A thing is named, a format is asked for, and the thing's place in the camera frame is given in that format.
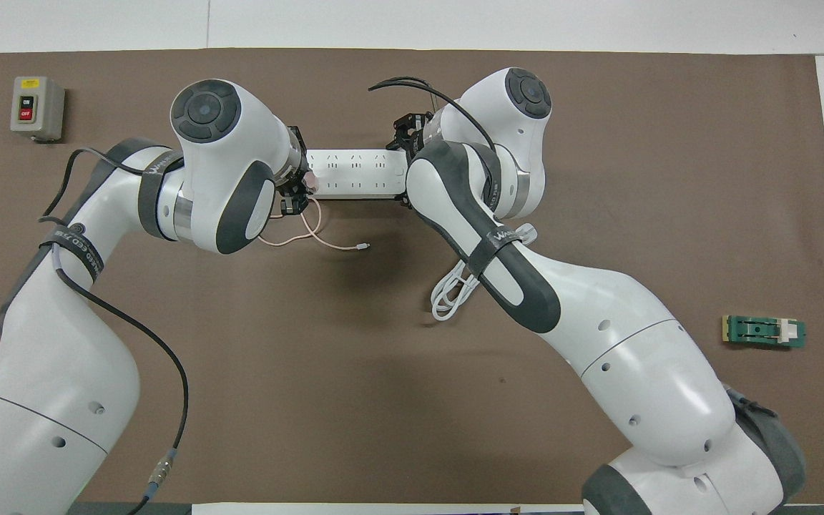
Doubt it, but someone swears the white power cord with plug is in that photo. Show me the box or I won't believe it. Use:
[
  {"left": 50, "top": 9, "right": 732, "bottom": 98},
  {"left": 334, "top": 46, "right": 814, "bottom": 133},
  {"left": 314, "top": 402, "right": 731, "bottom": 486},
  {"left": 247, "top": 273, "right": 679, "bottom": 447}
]
[{"left": 431, "top": 222, "right": 539, "bottom": 322}]

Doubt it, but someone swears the pink charging cable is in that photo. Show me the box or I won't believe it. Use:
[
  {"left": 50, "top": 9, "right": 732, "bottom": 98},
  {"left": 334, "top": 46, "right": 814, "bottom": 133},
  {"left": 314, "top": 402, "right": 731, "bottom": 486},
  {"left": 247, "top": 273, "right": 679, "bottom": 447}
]
[{"left": 257, "top": 196, "right": 371, "bottom": 252}]

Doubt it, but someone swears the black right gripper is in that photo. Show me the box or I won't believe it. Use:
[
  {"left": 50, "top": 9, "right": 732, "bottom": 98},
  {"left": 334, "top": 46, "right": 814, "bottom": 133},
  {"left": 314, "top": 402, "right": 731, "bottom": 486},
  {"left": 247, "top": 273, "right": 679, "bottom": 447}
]
[{"left": 386, "top": 109, "right": 446, "bottom": 210}]

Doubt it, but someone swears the grey on-off switch box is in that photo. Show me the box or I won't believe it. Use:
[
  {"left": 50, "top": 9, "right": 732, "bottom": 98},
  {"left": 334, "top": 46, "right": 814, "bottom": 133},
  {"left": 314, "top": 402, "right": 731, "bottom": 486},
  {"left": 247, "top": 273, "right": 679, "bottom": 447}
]
[{"left": 9, "top": 75, "right": 67, "bottom": 143}]

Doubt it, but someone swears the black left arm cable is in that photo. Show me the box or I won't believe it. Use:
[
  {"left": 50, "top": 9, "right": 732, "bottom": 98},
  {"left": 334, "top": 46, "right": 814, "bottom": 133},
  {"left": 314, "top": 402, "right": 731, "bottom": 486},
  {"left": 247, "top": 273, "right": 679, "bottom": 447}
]
[{"left": 38, "top": 146, "right": 192, "bottom": 515}]

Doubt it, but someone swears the white power strip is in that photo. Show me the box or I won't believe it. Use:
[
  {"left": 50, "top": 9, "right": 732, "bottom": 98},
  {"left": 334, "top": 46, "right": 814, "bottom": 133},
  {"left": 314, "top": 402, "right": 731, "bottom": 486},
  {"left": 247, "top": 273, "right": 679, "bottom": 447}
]
[{"left": 303, "top": 148, "right": 410, "bottom": 200}]

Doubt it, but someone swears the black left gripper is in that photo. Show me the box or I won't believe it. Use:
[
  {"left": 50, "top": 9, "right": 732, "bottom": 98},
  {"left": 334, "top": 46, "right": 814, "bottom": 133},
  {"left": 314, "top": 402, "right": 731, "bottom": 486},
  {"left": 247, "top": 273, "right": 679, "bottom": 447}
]
[{"left": 280, "top": 125, "right": 317, "bottom": 217}]

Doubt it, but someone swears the brown table mat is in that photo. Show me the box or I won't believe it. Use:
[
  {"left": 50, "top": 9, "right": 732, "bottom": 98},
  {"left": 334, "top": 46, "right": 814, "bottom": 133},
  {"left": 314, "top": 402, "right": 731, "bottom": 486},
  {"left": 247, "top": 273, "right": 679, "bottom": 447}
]
[{"left": 0, "top": 48, "right": 824, "bottom": 506}]

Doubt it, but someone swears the green knife switch yellow base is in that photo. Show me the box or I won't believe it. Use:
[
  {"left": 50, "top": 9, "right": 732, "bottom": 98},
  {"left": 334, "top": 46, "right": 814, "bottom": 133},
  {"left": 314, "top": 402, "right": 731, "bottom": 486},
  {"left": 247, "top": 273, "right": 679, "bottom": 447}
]
[{"left": 721, "top": 314, "right": 808, "bottom": 352}]

